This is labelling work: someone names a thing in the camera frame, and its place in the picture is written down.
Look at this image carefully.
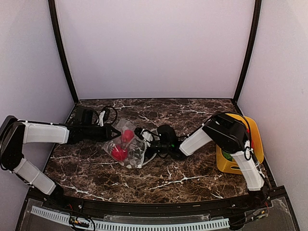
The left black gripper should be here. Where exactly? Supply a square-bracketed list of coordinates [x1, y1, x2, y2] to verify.
[83, 123, 121, 142]

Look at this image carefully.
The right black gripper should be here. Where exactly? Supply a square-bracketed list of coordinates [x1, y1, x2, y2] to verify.
[129, 138, 170, 161]

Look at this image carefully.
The pink red fake apple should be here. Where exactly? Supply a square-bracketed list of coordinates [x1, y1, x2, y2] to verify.
[121, 129, 135, 143]

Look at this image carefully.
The clear polka dot zip bag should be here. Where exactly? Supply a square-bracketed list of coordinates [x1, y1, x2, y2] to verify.
[103, 119, 156, 169]

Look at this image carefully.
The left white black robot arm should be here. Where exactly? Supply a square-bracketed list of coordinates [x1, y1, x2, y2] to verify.
[0, 106, 121, 210]

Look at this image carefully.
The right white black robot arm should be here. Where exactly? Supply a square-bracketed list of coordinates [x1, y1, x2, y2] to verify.
[145, 112, 265, 209]

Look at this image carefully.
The green fake bell pepper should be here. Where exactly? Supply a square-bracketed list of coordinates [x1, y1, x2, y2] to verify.
[222, 151, 233, 162]

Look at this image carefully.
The yellow plastic basket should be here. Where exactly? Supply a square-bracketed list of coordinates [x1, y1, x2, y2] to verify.
[216, 114, 264, 175]

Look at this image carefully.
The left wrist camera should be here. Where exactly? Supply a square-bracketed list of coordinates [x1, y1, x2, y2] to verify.
[97, 106, 118, 127]

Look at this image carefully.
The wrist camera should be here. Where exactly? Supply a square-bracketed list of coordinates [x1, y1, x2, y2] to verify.
[97, 106, 118, 127]
[134, 128, 154, 142]

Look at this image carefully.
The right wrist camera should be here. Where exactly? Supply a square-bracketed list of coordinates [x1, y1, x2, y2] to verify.
[134, 128, 154, 142]

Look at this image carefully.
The white slotted cable duct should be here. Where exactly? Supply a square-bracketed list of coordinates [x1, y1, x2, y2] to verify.
[30, 206, 230, 231]

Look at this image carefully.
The black front rail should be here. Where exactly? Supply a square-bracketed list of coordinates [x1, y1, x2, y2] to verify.
[28, 186, 287, 218]

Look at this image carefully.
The left black frame post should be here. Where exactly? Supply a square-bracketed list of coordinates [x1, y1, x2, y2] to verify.
[48, 0, 79, 104]

